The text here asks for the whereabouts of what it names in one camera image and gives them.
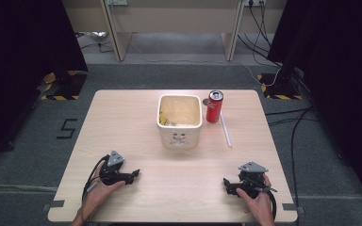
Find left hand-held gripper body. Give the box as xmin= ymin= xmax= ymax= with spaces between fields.
xmin=99 ymin=150 xmax=130 ymax=186

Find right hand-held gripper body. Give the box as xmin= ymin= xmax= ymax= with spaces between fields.
xmin=232 ymin=161 xmax=270 ymax=200

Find white drinking straw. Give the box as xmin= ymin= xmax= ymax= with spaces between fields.
xmin=219 ymin=112 xmax=233 ymax=149

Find white square plastic bin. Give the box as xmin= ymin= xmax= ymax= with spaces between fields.
xmin=156 ymin=93 xmax=204 ymax=151

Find red drink can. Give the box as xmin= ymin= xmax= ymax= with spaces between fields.
xmin=205 ymin=89 xmax=224 ymax=124

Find person's right hand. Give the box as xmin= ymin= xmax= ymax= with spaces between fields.
xmin=235 ymin=173 xmax=276 ymax=220

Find person's left hand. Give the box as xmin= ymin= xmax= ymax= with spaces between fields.
xmin=80 ymin=161 xmax=126 ymax=218

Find hazard striped stand base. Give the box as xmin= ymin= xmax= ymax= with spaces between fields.
xmin=40 ymin=70 xmax=89 ymax=102
xmin=256 ymin=72 xmax=305 ymax=101

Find crumpled silver foil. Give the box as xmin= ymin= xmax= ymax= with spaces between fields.
xmin=85 ymin=30 xmax=108 ymax=42

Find dark curtain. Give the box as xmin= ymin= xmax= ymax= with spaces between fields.
xmin=266 ymin=0 xmax=362 ymax=215
xmin=0 ymin=0 xmax=89 ymax=169

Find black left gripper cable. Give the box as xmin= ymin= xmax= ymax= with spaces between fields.
xmin=81 ymin=154 xmax=111 ymax=203

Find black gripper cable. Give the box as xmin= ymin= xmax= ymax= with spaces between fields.
xmin=265 ymin=187 xmax=278 ymax=220
xmin=81 ymin=154 xmax=111 ymax=203

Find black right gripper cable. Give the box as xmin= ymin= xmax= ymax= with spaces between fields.
xmin=265 ymin=187 xmax=278 ymax=220

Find black floor cable bundle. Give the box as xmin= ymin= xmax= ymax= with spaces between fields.
xmin=264 ymin=105 xmax=319 ymax=226

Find thin black floor cable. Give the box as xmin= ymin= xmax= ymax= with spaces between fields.
xmin=74 ymin=31 xmax=116 ymax=55

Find black outlet cables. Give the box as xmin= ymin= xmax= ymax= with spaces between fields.
xmin=237 ymin=3 xmax=282 ymax=68

